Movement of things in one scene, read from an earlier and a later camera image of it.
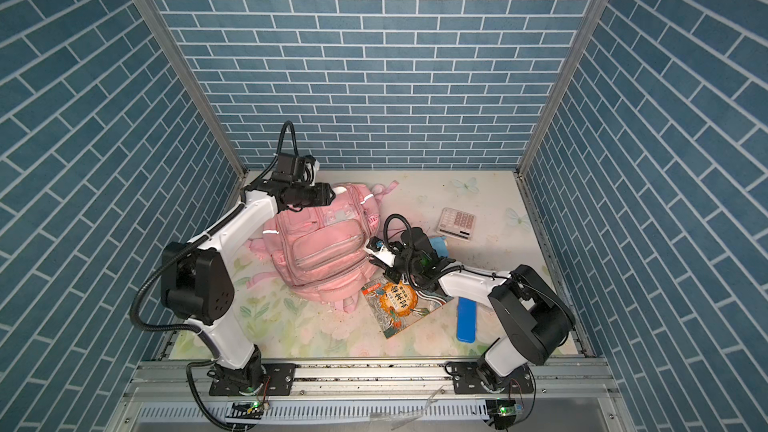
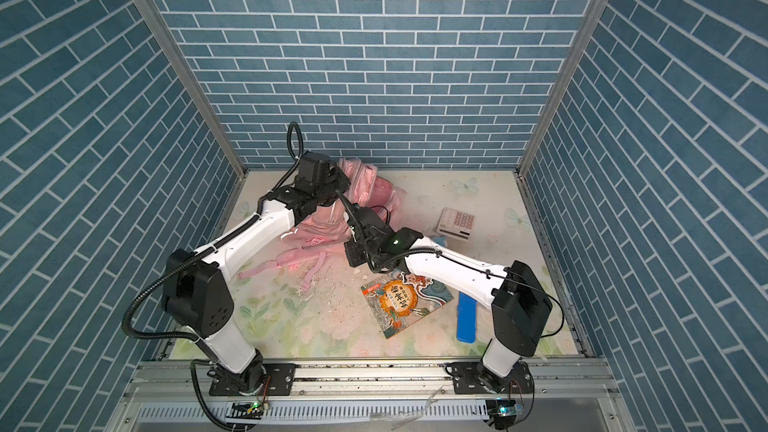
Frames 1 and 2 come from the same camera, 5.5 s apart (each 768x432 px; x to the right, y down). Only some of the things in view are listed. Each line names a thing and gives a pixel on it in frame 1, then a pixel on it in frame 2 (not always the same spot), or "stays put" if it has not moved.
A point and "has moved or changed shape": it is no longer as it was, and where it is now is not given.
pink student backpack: (322, 251) has moved or changed shape
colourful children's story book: (394, 306) stays put
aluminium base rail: (368, 396) stays put
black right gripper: (392, 275) -> (349, 248)
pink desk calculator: (457, 224) stays put
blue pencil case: (466, 329) stays put
